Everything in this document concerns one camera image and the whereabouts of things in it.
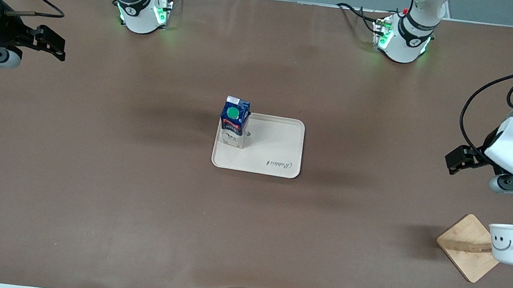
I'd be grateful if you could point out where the blue white milk carton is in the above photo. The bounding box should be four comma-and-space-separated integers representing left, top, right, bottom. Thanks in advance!
216, 94, 253, 150

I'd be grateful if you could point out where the wooden cup rack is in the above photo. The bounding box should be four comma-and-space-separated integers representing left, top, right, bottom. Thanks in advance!
432, 209, 513, 288

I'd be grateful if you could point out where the cream plastic tray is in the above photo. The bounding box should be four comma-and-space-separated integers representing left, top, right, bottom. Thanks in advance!
210, 108, 308, 180

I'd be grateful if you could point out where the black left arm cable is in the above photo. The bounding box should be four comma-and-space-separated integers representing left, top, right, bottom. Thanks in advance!
455, 65, 513, 159

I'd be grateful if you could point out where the black left base cable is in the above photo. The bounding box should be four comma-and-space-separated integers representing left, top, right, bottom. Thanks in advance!
333, 1, 382, 34

